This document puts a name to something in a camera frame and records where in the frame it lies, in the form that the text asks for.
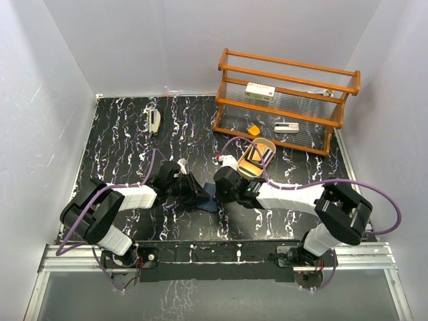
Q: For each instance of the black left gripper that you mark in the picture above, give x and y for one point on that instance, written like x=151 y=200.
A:
x=194 y=190

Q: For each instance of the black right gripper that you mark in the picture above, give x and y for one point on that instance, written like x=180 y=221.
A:
x=222 y=198

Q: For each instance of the stack of silver cards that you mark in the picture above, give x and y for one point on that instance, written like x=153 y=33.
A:
x=263 y=155

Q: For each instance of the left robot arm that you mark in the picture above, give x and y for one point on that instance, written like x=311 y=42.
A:
x=91 y=213

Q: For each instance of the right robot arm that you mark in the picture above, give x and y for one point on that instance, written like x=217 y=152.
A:
x=343 y=213

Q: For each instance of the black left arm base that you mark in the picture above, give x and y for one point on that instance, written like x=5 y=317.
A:
x=125 y=271

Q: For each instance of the beige oval card tray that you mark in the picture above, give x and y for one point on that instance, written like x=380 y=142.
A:
x=248 y=170

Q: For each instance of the yellow and grey tape measure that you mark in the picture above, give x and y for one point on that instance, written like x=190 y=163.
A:
x=254 y=130

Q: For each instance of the white small stapler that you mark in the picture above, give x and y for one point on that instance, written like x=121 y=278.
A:
x=286 y=128

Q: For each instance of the white and black stapler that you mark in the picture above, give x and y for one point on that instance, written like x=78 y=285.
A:
x=154 y=121

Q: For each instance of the white red small box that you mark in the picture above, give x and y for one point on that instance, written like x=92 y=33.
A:
x=260 y=92

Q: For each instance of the orange wooden shelf rack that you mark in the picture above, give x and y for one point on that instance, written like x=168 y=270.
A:
x=310 y=95

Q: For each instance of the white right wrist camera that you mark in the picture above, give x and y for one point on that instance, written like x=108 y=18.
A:
x=227 y=161

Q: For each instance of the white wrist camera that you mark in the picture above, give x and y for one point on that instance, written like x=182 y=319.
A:
x=227 y=161
x=182 y=163

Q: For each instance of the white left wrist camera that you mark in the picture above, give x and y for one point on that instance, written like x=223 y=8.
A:
x=182 y=163

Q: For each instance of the aluminium front rail frame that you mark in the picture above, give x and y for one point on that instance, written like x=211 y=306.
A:
x=221 y=281

